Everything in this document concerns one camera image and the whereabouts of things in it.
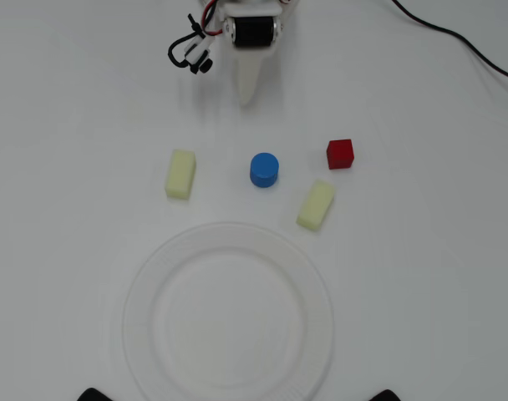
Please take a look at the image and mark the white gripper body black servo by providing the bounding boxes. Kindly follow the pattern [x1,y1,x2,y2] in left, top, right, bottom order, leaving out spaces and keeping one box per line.
[214,0,299,51]

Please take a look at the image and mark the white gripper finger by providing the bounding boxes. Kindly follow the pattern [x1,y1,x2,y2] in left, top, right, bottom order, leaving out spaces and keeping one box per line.
[236,47,268,108]

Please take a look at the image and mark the blue cylinder block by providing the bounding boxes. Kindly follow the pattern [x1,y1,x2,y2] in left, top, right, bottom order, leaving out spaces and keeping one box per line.
[249,152,280,189]

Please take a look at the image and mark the red cube block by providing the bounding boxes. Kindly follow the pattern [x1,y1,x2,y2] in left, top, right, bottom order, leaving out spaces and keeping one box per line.
[325,139,356,170]

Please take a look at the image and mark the pale yellow rectangular block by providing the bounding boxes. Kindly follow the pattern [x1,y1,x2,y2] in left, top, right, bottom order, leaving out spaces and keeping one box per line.
[296,179,337,233]
[165,149,196,201]

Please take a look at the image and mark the white round plate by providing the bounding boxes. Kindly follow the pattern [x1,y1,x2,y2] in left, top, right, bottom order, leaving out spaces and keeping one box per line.
[120,221,335,401]

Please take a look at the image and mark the black stand foot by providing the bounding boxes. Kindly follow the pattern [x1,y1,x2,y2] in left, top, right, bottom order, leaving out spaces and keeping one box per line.
[369,388,408,401]
[76,387,113,401]

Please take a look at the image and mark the red white black servo wire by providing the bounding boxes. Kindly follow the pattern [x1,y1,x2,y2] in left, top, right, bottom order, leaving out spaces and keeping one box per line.
[201,0,222,38]

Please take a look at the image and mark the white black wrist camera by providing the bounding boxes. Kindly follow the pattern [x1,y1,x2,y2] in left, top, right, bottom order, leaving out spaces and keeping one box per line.
[182,35,216,75]

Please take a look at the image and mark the black camera cable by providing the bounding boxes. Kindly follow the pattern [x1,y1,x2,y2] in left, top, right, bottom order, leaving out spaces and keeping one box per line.
[167,13,206,70]

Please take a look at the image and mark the black red power cable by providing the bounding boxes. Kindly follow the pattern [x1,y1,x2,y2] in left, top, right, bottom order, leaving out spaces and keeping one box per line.
[391,0,508,84]

